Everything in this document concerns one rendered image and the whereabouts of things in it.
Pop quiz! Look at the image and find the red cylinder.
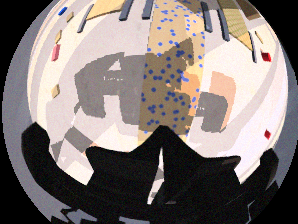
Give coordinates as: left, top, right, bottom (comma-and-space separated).
263, 129, 271, 140
261, 52, 271, 63

